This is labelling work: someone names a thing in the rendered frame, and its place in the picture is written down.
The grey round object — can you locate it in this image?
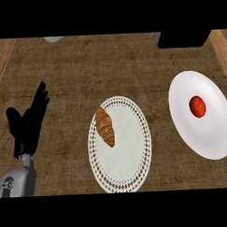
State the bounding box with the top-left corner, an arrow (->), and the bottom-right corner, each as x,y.
42,35 -> 65,44

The brown croissant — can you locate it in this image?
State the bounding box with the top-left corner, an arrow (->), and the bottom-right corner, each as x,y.
93,104 -> 117,149

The white plate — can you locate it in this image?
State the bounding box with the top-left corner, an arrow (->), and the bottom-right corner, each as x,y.
167,68 -> 227,163

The black appliance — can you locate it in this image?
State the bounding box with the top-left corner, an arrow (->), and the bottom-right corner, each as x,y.
156,29 -> 213,50

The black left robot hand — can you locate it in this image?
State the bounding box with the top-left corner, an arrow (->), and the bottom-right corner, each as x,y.
4,80 -> 54,160

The white lace placemat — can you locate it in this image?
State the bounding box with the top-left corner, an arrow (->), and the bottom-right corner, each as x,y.
85,94 -> 155,195

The red tomato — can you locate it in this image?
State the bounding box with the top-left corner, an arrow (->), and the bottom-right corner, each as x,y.
188,94 -> 207,120

